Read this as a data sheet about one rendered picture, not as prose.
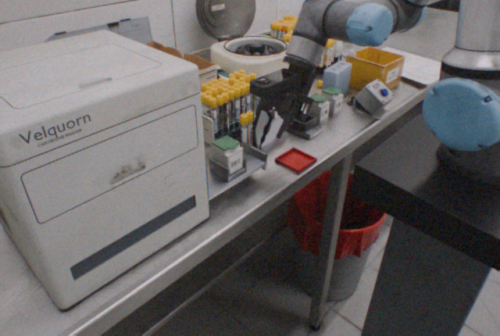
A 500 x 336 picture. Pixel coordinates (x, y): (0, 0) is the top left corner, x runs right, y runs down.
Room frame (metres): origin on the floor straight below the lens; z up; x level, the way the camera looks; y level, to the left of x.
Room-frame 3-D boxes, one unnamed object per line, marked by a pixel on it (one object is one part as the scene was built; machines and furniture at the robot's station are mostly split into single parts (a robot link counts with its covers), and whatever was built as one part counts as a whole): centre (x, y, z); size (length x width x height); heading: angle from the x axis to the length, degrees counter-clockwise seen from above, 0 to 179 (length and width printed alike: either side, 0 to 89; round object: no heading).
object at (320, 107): (0.91, -0.19, 0.91); 0.05 x 0.04 x 0.07; 46
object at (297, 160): (0.72, -0.11, 0.88); 0.07 x 0.07 x 0.01; 46
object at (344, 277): (1.11, -0.34, 0.22); 0.38 x 0.37 x 0.44; 136
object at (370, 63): (1.15, -0.40, 0.92); 0.13 x 0.13 x 0.10; 43
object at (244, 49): (1.18, -0.03, 0.97); 0.15 x 0.15 x 0.07
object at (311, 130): (0.86, -0.14, 0.89); 0.09 x 0.05 x 0.04; 48
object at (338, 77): (1.05, -0.27, 0.92); 0.10 x 0.07 x 0.10; 142
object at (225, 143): (0.62, 0.04, 0.98); 0.05 x 0.04 x 0.01; 46
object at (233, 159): (0.62, 0.04, 0.95); 0.05 x 0.04 x 0.06; 46
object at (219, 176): (0.61, 0.05, 0.92); 0.21 x 0.07 x 0.05; 136
